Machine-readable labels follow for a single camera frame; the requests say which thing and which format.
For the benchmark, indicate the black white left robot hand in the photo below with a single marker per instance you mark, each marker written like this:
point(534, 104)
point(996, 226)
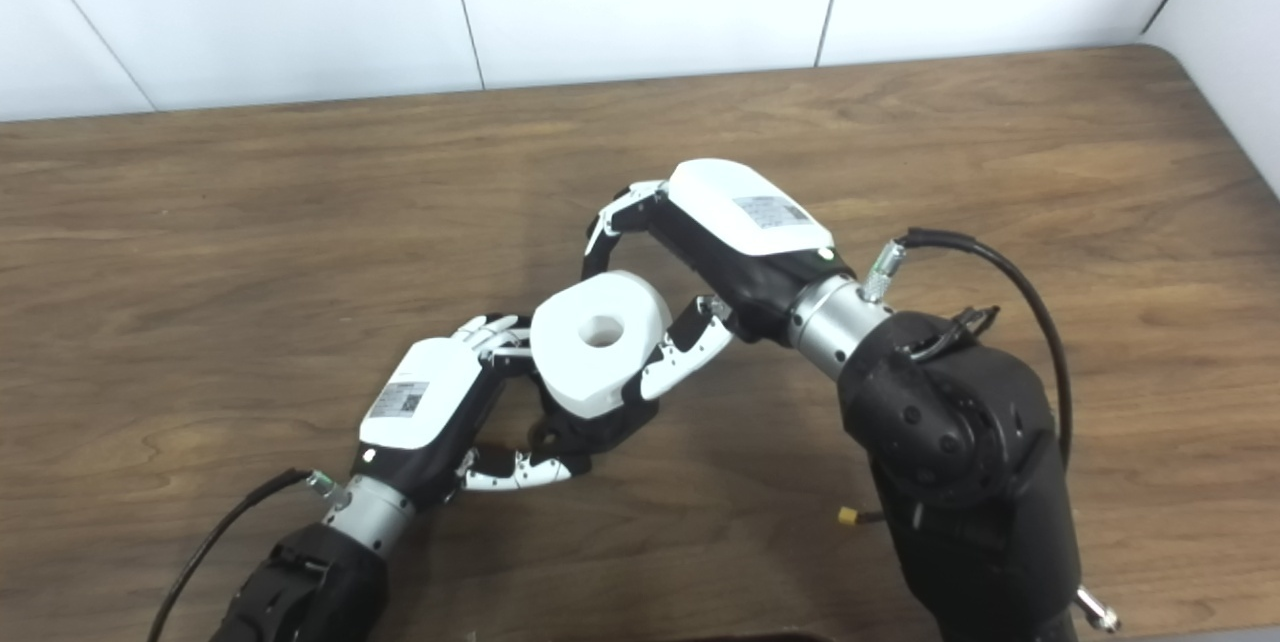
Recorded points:
point(420, 402)

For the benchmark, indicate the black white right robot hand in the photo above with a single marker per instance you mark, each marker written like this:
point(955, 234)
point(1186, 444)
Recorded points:
point(740, 222)

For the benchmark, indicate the round white piece with holes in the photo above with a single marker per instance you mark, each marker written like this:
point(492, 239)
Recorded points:
point(570, 362)

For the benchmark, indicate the black flanged holder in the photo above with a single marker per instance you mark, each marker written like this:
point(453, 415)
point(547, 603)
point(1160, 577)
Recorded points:
point(600, 432)

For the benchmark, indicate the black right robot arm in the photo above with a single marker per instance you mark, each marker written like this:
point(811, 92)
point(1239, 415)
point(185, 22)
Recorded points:
point(960, 462)

